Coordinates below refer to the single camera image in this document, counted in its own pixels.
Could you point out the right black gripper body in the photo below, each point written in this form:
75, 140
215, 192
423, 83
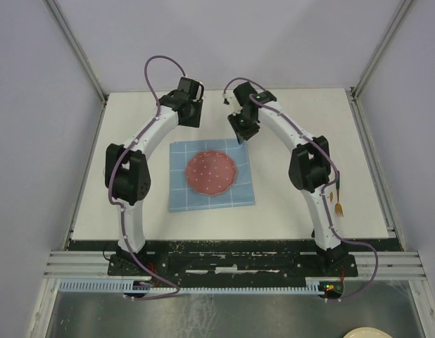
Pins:
241, 124

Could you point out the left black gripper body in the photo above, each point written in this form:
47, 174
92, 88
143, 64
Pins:
196, 115

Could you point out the pink dotted plate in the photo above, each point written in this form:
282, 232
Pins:
211, 172

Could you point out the blue checked cloth placemat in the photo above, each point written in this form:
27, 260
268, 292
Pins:
183, 198

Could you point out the green handled gold fork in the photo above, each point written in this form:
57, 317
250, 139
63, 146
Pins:
338, 206

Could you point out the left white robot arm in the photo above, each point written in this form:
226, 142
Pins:
127, 175

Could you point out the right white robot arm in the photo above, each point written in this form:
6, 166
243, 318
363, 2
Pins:
311, 170

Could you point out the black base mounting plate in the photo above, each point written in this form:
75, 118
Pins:
177, 259

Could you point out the cream plate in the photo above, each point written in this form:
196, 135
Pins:
366, 332

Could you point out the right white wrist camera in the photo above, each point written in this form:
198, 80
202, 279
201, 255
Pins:
231, 102

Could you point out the left aluminium frame post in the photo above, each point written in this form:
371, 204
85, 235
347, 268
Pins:
62, 23

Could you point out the aluminium frame post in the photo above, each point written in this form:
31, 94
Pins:
399, 15
62, 23

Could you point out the right aluminium frame post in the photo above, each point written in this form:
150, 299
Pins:
399, 15

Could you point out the light blue cable duct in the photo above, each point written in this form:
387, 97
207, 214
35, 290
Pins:
135, 286

